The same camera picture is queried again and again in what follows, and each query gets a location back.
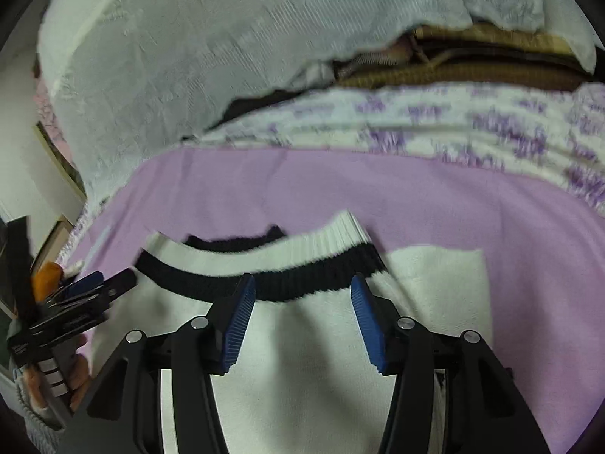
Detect white black-striped knit sweater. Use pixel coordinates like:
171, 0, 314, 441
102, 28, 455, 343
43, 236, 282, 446
90, 211, 492, 453

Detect left human hand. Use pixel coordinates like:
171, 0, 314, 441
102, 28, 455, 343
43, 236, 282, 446
20, 332, 93, 417

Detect folded orange garment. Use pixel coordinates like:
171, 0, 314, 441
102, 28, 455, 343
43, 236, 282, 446
32, 261, 64, 302

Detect pink floral pillow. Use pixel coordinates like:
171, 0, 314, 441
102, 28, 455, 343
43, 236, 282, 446
34, 77, 75, 167

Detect purple bed sheet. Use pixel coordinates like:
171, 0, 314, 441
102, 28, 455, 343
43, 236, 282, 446
72, 148, 604, 453

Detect white lace cover cloth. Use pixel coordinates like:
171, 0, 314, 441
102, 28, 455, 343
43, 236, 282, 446
38, 0, 597, 204

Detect purple floral white quilt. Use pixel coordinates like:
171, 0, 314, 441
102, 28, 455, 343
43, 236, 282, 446
192, 82, 604, 213

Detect brown striped blanket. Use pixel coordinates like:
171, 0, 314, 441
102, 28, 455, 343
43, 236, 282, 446
332, 23, 604, 91

